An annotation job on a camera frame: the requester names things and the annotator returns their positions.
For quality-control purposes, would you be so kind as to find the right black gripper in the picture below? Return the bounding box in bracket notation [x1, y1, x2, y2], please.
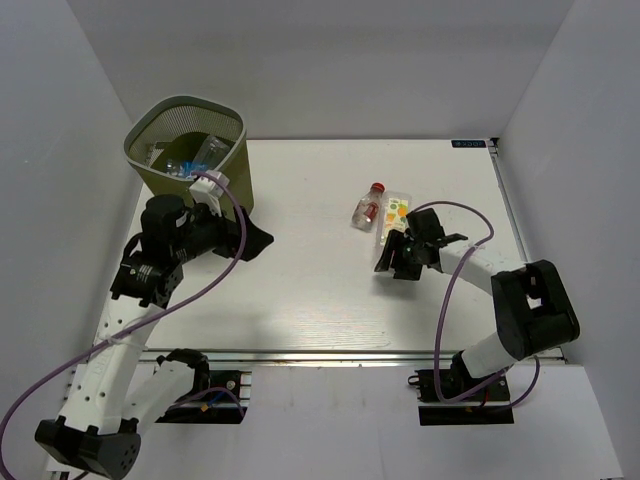
[376, 228, 424, 281]

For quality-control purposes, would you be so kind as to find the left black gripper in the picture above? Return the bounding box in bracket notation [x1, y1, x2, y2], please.
[172, 197, 274, 263]

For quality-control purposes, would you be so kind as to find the orange label white cap bottle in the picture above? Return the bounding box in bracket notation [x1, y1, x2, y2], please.
[375, 191, 412, 248]

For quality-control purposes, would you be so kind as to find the red cap red label bottle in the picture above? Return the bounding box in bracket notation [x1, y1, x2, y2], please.
[351, 182, 385, 231]

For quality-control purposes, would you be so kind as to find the clear bottle blue-white cap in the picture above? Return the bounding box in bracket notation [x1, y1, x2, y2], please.
[193, 135, 230, 169]

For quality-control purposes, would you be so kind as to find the blue label blue cap bottle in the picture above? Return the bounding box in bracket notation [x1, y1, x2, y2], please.
[165, 159, 202, 179]

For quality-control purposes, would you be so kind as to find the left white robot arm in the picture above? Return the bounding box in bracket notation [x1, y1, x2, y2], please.
[35, 194, 274, 479]

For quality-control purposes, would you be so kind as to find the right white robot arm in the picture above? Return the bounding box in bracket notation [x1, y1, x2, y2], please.
[374, 206, 580, 404]

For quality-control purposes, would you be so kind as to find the green mesh waste bin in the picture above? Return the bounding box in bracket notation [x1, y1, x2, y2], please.
[124, 95, 254, 212]

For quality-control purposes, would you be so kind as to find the blue corner label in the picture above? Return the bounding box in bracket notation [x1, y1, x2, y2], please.
[451, 139, 487, 149]

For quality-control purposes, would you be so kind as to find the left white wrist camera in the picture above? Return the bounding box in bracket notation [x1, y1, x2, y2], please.
[189, 170, 229, 216]

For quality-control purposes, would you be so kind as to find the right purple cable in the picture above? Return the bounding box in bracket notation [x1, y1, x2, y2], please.
[412, 200, 542, 407]

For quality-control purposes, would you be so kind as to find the aluminium table edge rail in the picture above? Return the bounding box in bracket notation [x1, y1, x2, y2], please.
[85, 344, 566, 367]

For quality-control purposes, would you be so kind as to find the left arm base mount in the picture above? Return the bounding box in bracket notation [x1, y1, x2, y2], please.
[154, 349, 252, 425]

